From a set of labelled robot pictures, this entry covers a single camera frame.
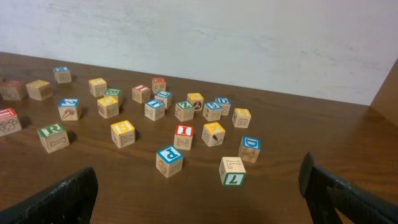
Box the yellow O block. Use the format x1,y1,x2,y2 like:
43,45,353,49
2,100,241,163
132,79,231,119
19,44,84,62
97,96,119,119

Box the yellow K block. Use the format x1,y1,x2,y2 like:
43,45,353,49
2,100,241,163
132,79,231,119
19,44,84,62
202,122,226,147

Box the blue L block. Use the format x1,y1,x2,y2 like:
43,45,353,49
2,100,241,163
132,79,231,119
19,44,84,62
154,90,172,110

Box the yellow block far right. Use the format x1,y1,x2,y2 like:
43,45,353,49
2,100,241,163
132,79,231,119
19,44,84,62
232,108,251,128

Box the yellow S block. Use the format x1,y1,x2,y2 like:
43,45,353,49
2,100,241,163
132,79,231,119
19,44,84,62
111,120,136,148

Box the blue 2 block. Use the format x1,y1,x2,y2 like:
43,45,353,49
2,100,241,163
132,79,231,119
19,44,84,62
58,98,81,121

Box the red block beside yellow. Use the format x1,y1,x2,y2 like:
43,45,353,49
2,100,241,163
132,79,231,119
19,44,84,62
1,80,27,100

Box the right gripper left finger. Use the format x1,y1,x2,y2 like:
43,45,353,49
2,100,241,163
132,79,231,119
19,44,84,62
1,167,98,223

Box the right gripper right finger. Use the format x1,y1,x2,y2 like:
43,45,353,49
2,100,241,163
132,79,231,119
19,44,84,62
298,152,397,224

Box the green B block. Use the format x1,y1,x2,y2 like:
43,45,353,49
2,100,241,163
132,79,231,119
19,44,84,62
104,88,123,106

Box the blue T block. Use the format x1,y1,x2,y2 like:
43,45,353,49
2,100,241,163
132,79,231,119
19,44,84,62
144,99,165,121

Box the green R block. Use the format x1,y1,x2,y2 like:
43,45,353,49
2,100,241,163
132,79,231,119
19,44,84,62
37,123,70,153

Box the blue X block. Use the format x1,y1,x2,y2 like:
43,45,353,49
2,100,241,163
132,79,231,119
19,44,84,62
53,66,72,83

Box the yellow block upper centre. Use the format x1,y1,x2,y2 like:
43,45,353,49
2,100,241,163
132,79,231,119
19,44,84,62
88,78,108,97

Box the red U block centre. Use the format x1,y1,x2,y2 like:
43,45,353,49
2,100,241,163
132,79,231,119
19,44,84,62
0,108,22,136

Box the blue S block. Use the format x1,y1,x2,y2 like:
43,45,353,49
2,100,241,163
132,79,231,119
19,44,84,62
203,101,222,121

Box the yellow block upper right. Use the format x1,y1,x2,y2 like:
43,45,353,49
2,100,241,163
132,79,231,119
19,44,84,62
187,93,204,111

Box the blue d block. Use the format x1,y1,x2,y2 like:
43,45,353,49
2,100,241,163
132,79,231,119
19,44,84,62
238,136,261,163
215,97,231,116

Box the red M block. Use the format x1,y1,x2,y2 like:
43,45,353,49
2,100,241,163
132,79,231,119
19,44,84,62
152,77,167,94

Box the yellow block upper left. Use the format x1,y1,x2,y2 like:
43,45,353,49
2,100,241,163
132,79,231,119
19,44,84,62
26,80,53,101

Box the green Z block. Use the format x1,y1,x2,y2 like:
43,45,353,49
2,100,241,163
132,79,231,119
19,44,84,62
175,101,195,122

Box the blue D block right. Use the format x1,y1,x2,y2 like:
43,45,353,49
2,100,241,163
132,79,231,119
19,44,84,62
238,136,261,163

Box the plain L 7 block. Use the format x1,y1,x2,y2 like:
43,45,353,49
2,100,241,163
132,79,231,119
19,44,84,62
219,157,246,186

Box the blue P block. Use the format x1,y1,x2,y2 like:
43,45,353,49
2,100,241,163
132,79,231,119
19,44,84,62
155,145,183,178

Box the red i block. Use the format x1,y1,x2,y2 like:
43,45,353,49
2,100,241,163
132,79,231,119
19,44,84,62
174,124,194,150
132,85,150,104

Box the blue D block upper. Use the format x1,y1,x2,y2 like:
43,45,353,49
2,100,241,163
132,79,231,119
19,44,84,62
215,97,231,116

